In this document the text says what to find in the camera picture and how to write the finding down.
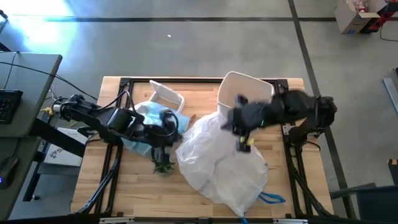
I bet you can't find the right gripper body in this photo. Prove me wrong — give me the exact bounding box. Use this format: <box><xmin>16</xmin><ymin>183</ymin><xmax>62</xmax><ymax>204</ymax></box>
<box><xmin>220</xmin><ymin>94</ymin><xmax>274</xmax><ymax>138</ymax></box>

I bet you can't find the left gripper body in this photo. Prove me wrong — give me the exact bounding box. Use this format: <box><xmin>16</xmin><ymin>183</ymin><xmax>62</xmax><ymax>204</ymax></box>
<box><xmin>141</xmin><ymin>108</ymin><xmax>183</xmax><ymax>149</ymax></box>

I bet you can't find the succulent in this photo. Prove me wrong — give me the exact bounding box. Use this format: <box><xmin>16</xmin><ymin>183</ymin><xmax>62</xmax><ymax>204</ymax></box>
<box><xmin>151</xmin><ymin>156</ymin><xmax>176</xmax><ymax>177</ymax></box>

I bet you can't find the blue plastic bin liner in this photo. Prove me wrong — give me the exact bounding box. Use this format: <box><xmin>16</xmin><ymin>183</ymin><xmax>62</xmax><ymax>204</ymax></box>
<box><xmin>120</xmin><ymin>100</ymin><xmax>192</xmax><ymax>158</ymax></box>

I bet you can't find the white plastic trash bin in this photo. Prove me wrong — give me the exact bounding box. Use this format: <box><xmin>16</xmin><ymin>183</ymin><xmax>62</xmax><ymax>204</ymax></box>
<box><xmin>216</xmin><ymin>70</ymin><xmax>275</xmax><ymax>118</ymax></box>

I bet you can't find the large white plastic bag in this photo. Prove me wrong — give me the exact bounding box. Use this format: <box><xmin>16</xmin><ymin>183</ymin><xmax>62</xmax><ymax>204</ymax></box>
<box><xmin>175</xmin><ymin>110</ymin><xmax>269</xmax><ymax>218</ymax></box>

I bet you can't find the white printed box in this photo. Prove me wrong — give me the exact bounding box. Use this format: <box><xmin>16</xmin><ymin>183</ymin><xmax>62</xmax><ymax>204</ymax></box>
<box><xmin>43</xmin><ymin>129</ymin><xmax>90</xmax><ymax>167</ymax></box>

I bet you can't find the grey desk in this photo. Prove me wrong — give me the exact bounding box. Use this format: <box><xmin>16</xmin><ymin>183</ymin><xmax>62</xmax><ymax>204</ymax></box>
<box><xmin>0</xmin><ymin>136</ymin><xmax>44</xmax><ymax>219</ymax></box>
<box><xmin>0</xmin><ymin>51</ymin><xmax>63</xmax><ymax>138</ymax></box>

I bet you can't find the open cardboard box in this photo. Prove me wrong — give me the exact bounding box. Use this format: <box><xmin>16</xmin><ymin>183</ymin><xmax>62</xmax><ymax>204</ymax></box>
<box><xmin>334</xmin><ymin>0</ymin><xmax>382</xmax><ymax>35</ymax></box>

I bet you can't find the grey metal bar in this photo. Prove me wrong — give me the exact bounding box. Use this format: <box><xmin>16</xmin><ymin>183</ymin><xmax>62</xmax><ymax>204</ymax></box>
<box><xmin>382</xmin><ymin>77</ymin><xmax>398</xmax><ymax>114</ymax></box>

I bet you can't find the black computer mouse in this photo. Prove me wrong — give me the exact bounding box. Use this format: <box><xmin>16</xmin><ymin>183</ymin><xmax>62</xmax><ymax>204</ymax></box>
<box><xmin>0</xmin><ymin>156</ymin><xmax>20</xmax><ymax>190</ymax></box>

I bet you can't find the dark blue chair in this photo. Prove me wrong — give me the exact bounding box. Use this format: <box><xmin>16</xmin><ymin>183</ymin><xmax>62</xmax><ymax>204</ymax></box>
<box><xmin>329</xmin><ymin>182</ymin><xmax>398</xmax><ymax>224</ymax></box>

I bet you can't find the black keyboard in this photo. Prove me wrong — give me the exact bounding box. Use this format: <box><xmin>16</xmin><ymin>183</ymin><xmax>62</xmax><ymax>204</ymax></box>
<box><xmin>0</xmin><ymin>89</ymin><xmax>24</xmax><ymax>125</ymax></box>

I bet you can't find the red and black equipment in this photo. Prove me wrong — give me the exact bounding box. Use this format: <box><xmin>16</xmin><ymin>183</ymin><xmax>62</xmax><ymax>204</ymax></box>
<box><xmin>360</xmin><ymin>0</ymin><xmax>398</xmax><ymax>34</ymax></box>

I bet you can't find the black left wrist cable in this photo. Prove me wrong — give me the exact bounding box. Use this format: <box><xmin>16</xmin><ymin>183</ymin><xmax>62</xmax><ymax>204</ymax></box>
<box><xmin>159</xmin><ymin>109</ymin><xmax>180</xmax><ymax>138</ymax></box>

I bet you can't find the black cable with yellow tag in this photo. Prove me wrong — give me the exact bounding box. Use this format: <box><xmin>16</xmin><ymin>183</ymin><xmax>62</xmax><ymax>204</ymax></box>
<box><xmin>237</xmin><ymin>133</ymin><xmax>255</xmax><ymax>154</ymax></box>

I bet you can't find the black aluminium table frame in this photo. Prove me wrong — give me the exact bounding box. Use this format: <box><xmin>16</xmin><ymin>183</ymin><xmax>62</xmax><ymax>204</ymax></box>
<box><xmin>70</xmin><ymin>77</ymin><xmax>335</xmax><ymax>218</ymax></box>

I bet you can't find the blue bag strap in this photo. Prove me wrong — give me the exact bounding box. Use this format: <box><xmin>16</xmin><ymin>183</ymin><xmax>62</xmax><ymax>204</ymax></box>
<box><xmin>241</xmin><ymin>191</ymin><xmax>287</xmax><ymax>224</ymax></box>

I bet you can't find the black desk cable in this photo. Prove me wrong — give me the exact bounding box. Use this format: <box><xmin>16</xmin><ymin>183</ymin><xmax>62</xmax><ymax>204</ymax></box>
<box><xmin>0</xmin><ymin>60</ymin><xmax>100</xmax><ymax>102</ymax></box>

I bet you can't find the yellow cable plug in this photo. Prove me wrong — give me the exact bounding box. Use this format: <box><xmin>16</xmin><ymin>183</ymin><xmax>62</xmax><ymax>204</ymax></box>
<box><xmin>39</xmin><ymin>106</ymin><xmax>60</xmax><ymax>116</ymax></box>

